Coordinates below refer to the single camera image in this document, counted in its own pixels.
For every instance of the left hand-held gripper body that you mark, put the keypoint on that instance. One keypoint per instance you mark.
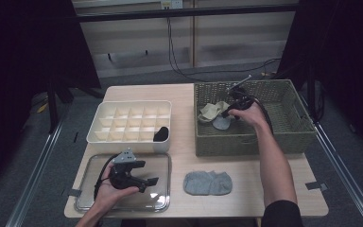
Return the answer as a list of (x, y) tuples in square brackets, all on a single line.
[(121, 178)]

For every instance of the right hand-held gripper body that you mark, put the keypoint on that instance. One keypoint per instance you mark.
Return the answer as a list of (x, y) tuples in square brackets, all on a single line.
[(241, 94)]

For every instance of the clear plastic lid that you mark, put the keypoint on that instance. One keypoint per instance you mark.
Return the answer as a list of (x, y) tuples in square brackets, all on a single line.
[(157, 170)]

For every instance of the black sock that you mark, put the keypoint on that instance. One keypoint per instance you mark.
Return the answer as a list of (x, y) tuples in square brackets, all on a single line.
[(161, 134)]

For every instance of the cream divided storage box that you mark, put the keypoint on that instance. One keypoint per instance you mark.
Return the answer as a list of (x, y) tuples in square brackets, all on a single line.
[(129, 119)]

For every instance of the green woven basket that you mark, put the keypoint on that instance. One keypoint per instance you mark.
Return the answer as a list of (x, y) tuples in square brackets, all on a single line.
[(290, 119)]

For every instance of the person's right hand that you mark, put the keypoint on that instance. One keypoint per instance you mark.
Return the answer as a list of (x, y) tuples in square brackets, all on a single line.
[(252, 115)]

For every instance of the person's left hand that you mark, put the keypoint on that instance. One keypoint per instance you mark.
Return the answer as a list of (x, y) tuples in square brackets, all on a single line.
[(108, 195)]

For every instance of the grey tape piece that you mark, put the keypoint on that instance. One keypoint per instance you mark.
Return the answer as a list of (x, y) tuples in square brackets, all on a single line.
[(316, 186), (73, 192)]

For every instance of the black metal stand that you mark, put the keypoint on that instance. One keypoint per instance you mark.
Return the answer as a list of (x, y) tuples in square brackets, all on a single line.
[(53, 107), (311, 94)]

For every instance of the black crossbar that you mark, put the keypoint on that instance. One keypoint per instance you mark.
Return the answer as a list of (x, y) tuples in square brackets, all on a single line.
[(186, 12)]

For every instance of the small yellow floor object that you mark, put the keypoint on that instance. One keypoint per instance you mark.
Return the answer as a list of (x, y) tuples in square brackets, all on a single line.
[(42, 108)]

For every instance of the dark curtain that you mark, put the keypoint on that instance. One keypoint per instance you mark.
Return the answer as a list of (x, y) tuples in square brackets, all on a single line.
[(19, 63), (343, 63)]

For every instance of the person's black sleeve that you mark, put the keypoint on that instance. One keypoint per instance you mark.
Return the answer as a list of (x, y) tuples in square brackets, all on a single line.
[(282, 216)]

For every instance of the metal floor rail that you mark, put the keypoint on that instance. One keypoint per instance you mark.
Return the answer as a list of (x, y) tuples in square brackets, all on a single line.
[(34, 176), (346, 176)]

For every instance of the wall socket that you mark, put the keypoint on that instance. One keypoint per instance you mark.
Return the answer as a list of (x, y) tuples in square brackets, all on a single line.
[(171, 3)]

